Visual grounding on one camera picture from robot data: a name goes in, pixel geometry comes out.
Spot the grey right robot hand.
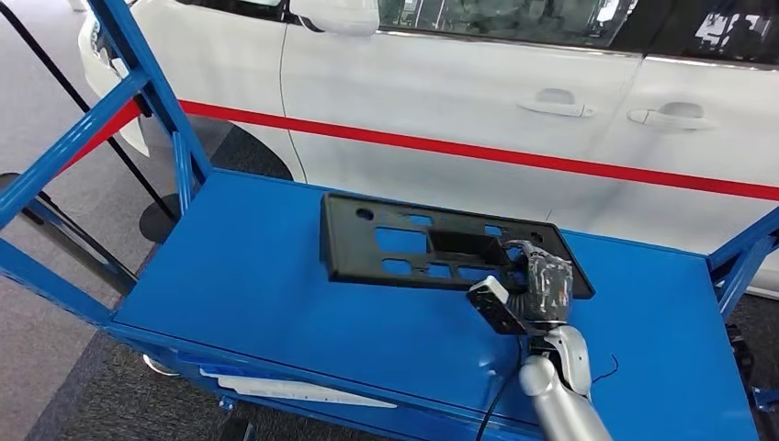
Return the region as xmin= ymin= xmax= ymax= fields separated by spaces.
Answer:
xmin=500 ymin=239 xmax=575 ymax=325

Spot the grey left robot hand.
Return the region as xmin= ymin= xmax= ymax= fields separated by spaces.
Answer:
xmin=218 ymin=416 xmax=255 ymax=441

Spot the black plastic frame part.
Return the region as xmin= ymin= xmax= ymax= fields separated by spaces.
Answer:
xmin=319 ymin=192 xmax=596 ymax=300

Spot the blue metal shelf rack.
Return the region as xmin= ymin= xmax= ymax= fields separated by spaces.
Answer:
xmin=0 ymin=0 xmax=779 ymax=441

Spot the white plastic bin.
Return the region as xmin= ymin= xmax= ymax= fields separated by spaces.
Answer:
xmin=199 ymin=365 xmax=398 ymax=410

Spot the red barrier belt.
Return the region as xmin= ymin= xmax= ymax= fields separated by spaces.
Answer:
xmin=57 ymin=98 xmax=142 ymax=175
xmin=177 ymin=98 xmax=779 ymax=203

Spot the black pole stanchion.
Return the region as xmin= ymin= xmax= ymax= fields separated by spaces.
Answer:
xmin=0 ymin=0 xmax=184 ymax=244

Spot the white car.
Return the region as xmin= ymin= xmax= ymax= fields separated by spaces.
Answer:
xmin=77 ymin=0 xmax=779 ymax=300

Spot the thin black wire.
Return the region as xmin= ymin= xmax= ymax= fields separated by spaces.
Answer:
xmin=590 ymin=354 xmax=620 ymax=386

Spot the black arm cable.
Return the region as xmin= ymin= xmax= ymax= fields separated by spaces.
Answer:
xmin=474 ymin=337 xmax=527 ymax=441

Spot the black floor bracket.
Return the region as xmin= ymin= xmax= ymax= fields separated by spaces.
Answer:
xmin=726 ymin=323 xmax=756 ymax=390

